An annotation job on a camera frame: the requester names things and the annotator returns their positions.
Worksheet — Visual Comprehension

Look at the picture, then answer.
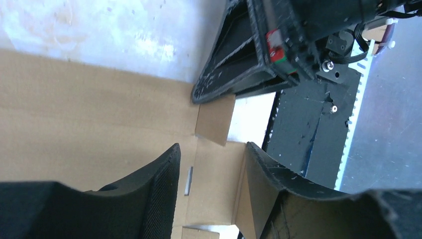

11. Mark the cardboard box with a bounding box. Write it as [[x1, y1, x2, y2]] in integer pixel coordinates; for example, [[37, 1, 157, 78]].
[[0, 50, 245, 239]]

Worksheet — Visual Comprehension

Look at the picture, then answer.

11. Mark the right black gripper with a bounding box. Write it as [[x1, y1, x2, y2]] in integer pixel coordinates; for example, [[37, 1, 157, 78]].
[[191, 0, 422, 104]]

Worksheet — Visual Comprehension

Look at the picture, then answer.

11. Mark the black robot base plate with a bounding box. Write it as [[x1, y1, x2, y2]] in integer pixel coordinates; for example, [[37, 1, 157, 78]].
[[262, 68, 362, 188]]

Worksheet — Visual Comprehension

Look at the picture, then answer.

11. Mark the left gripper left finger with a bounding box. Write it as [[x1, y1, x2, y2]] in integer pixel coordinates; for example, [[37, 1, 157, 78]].
[[0, 143, 181, 239]]

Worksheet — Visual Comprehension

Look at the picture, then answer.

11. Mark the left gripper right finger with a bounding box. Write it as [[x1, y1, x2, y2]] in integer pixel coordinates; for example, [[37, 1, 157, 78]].
[[245, 142, 422, 239]]

